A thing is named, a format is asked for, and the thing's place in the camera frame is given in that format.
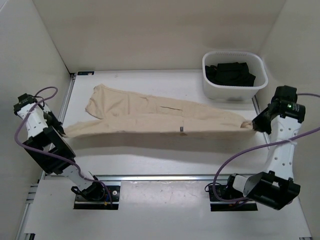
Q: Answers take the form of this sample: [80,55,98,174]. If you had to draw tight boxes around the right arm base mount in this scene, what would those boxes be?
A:
[204,182,258,212]

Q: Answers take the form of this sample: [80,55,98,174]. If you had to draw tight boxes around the aluminium front rail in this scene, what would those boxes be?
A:
[92,173,236,182]

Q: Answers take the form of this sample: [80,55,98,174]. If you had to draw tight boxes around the aluminium rail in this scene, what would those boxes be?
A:
[252,95,262,116]
[92,173,236,182]
[37,72,77,183]

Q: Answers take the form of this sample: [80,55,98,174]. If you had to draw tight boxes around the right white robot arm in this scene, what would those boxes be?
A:
[224,85,306,210]

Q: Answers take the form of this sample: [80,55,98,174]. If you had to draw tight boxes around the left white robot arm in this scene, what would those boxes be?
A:
[13,93,106,201]

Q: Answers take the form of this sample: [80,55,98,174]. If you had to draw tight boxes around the aluminium right rail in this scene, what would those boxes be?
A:
[252,95,262,116]

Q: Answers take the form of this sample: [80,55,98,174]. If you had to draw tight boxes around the white plastic basket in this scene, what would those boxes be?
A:
[202,50,269,101]

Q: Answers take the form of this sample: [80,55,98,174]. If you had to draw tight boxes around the beige trousers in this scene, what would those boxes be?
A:
[64,84,256,139]

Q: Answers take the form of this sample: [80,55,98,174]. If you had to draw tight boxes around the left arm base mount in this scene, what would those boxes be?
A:
[71,182,121,210]

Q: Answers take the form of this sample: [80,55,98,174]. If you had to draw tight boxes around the black clothes in basket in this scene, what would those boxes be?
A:
[205,62,256,87]

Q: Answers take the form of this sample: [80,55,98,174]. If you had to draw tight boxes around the aluminium left rail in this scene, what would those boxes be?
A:
[37,72,77,183]

